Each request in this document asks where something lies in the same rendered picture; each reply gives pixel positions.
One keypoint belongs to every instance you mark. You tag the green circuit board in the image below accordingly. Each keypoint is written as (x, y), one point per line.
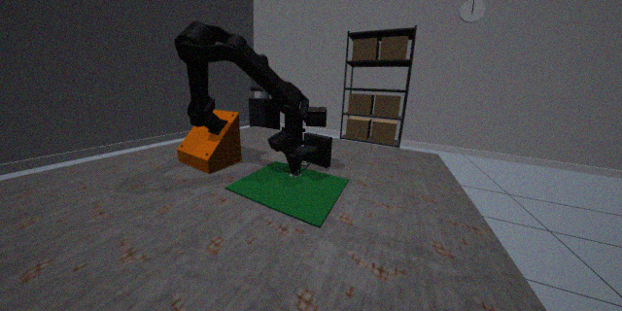
(307, 196)

